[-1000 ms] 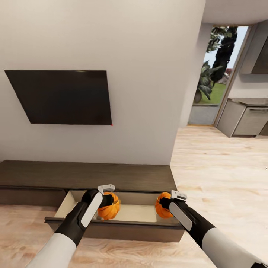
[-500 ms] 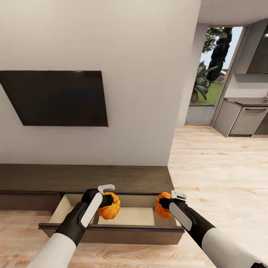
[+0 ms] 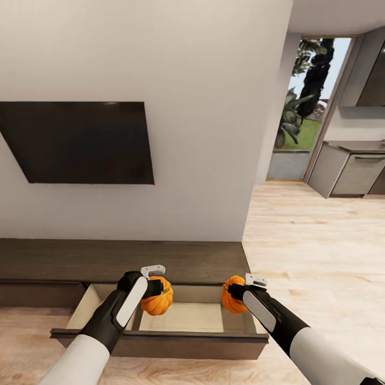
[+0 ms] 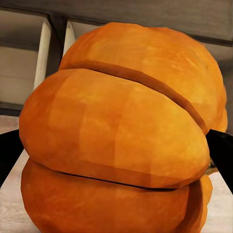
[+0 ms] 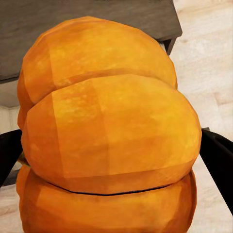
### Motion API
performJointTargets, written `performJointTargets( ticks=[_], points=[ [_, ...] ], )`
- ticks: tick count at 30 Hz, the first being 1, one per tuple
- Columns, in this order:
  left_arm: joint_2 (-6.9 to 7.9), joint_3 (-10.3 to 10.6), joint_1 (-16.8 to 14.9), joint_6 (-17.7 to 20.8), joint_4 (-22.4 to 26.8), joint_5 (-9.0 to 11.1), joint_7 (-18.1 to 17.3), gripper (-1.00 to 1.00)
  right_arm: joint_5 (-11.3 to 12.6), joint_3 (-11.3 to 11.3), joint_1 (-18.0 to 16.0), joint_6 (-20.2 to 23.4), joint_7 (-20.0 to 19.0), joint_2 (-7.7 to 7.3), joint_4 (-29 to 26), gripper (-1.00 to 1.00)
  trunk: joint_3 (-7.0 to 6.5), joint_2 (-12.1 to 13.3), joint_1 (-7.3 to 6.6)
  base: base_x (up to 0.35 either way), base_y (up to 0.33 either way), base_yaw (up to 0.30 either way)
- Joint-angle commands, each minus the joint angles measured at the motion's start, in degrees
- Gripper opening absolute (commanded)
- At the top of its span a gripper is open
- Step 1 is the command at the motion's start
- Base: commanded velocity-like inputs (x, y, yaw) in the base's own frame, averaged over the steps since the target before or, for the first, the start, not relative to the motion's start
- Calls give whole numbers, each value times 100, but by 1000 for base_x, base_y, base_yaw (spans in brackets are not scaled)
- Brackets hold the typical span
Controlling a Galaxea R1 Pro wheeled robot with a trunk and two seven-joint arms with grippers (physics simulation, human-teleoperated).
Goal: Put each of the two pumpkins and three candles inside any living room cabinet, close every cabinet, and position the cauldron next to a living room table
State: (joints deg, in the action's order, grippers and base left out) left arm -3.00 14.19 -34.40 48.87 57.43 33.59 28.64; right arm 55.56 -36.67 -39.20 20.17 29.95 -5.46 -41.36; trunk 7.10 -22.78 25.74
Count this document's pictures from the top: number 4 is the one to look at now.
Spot pumpkin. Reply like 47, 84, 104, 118
19, 22, 228, 233

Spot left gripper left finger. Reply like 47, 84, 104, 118
0, 130, 24, 187

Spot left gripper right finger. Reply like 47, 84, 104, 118
206, 129, 233, 193

